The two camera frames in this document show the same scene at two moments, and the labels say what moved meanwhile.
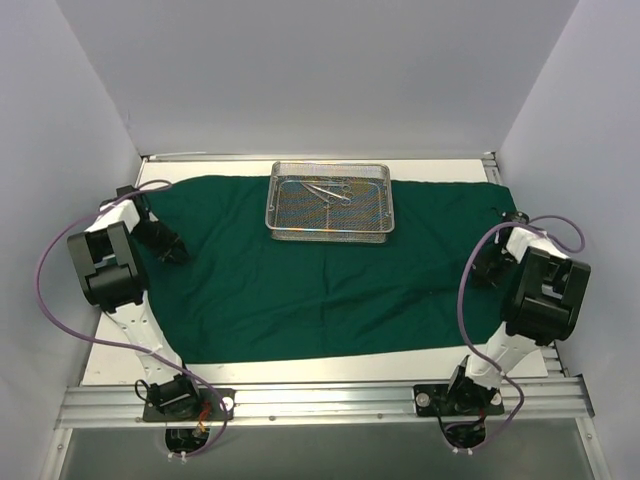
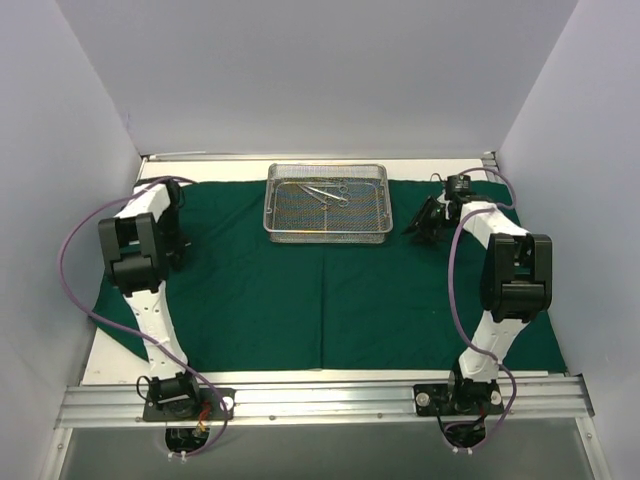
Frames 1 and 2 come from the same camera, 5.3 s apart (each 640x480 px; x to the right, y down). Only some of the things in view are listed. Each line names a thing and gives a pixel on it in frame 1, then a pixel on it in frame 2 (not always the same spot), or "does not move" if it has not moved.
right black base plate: x=466 y=397 does not move
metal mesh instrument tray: x=330 y=202 does not move
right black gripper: x=484 y=270 to x=432 y=220
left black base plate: x=208 y=407 does not move
